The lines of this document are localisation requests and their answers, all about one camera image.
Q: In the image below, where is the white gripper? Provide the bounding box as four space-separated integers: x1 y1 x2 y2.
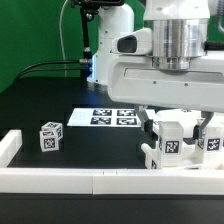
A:
108 28 224 140

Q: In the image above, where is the white chair seat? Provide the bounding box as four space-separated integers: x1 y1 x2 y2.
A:
141 143 224 170

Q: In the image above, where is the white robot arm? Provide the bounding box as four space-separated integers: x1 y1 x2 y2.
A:
94 0 224 139

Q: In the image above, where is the white chair back piece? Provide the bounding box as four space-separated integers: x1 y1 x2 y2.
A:
146 109 204 138

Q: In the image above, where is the white marker tag sheet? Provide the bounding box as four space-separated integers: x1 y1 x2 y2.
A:
67 108 141 127

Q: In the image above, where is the black cable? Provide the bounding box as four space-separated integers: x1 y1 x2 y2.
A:
14 59 92 81

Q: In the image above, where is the white U-shaped fence wall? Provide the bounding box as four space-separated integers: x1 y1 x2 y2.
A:
0 130 224 195

